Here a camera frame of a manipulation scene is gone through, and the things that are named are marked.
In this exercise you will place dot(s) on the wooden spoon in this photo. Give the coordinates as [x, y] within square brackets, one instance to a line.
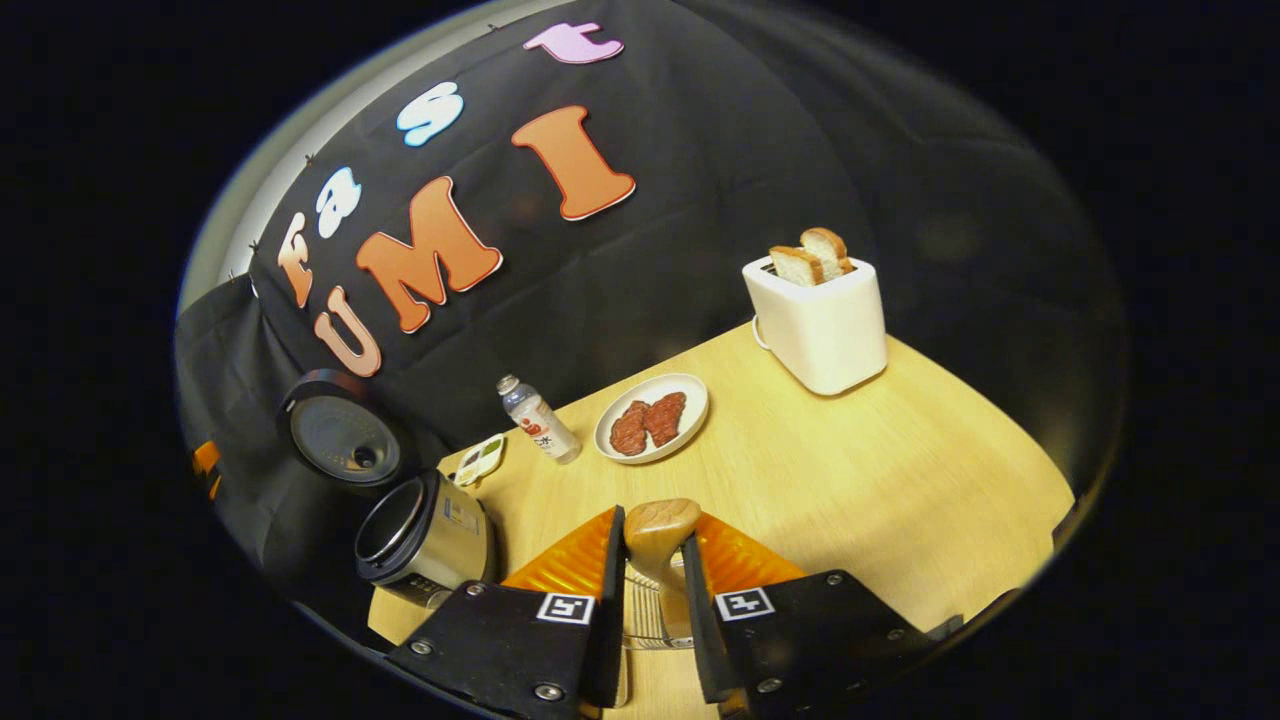
[660, 530]

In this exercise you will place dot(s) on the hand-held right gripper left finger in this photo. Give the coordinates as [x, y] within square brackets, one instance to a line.
[612, 640]

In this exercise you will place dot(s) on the small clear drink bottle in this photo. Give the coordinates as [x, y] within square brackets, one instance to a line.
[540, 420]

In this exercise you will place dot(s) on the red meat slice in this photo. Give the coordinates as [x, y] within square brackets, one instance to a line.
[665, 418]
[628, 430]

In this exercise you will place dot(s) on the black rice cooker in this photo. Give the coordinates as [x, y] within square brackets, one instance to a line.
[440, 540]

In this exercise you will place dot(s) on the black backdrop cloth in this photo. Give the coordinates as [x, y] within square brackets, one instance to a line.
[800, 150]

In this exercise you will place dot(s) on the white round plate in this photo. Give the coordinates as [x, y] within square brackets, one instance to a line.
[690, 395]

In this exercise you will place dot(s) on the white toaster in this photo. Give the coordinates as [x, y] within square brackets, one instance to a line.
[820, 330]

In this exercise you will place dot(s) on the toast slice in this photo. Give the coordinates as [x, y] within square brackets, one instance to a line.
[795, 267]
[828, 250]

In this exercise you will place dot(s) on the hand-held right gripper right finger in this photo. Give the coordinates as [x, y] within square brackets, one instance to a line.
[697, 640]

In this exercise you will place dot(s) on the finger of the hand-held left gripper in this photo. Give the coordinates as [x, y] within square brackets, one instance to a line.
[205, 458]

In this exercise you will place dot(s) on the white divided sauce dish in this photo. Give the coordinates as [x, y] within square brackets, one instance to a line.
[480, 460]

